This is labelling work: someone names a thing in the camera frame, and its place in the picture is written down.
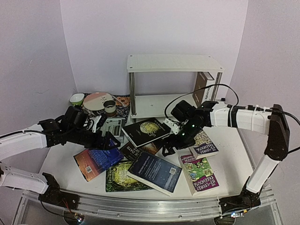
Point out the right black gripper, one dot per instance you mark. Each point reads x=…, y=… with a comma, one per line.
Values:
x=175, y=142

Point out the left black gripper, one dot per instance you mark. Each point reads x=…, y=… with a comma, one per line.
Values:
x=99, y=146

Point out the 52-Storey Treehouse book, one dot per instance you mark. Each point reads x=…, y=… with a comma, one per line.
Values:
x=204, y=147

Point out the Decorate Furniture large book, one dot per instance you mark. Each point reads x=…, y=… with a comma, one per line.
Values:
x=204, y=90

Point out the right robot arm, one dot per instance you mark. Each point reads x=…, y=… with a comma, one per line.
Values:
x=189, y=121

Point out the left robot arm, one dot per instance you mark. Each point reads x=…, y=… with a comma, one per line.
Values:
x=71, y=127

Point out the grey ianra book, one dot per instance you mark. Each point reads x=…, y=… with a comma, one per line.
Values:
x=114, y=126

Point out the dark Days book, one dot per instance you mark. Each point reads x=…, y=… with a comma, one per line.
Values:
x=130, y=152

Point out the dark blue barcode book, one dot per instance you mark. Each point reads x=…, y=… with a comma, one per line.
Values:
x=155, y=172

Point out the blue orange paperback book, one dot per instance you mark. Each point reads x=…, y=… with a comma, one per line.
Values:
x=93, y=162

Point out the black gold-circle book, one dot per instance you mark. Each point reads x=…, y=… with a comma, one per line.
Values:
x=145, y=131

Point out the patterned placemat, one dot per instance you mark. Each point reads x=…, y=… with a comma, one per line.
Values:
x=122, y=107

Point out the small brown white cup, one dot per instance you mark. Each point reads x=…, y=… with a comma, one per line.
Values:
x=110, y=108

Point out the green Alice book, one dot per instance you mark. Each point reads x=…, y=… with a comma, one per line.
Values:
x=118, y=181

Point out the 117-Storey Treehouse book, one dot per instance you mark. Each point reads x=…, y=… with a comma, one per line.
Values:
x=198, y=174

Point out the pink white plate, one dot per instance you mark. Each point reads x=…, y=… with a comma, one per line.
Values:
x=95, y=101

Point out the white two-tier shelf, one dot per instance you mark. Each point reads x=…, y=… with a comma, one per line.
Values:
x=208, y=70

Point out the green bowl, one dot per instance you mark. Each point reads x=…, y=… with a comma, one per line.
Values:
x=77, y=99

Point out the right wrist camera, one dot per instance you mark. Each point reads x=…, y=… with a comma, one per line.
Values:
x=173, y=125

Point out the aluminium front rail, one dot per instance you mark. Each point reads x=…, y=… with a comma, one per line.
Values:
x=149, y=210

